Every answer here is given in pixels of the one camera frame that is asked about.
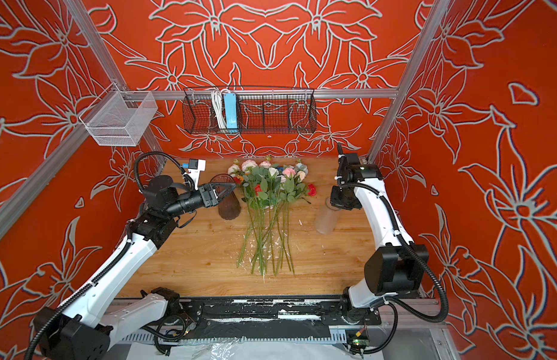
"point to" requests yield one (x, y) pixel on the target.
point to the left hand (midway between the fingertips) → (231, 186)
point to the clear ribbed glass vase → (326, 217)
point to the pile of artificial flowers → (266, 191)
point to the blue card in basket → (230, 112)
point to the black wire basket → (260, 110)
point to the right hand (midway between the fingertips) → (336, 203)
